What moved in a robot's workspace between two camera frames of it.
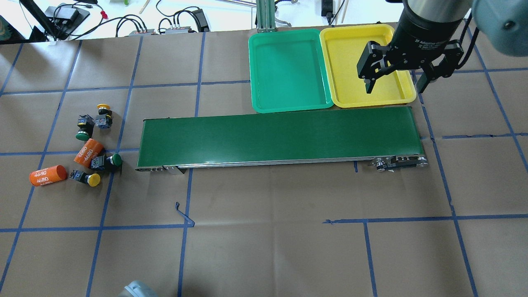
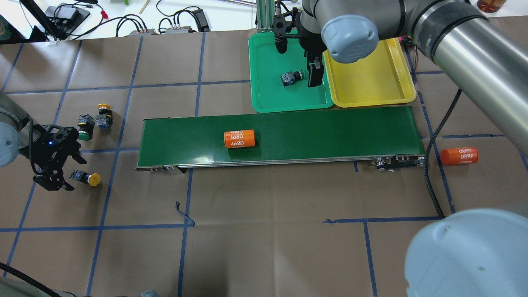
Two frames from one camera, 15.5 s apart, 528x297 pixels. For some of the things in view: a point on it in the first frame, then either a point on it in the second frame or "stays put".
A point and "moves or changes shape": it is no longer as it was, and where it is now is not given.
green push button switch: (86, 126) stays put
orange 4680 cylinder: (48, 175) moves or changes shape
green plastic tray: (288, 71) stays put
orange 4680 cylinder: (91, 148) → (239, 138)
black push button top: (106, 163) → (288, 78)
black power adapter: (70, 17) stays put
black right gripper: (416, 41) → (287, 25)
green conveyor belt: (388, 138) stays put
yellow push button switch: (93, 179) stays put
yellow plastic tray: (343, 46) stays put
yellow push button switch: (104, 120) stays put
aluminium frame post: (266, 16) stays put
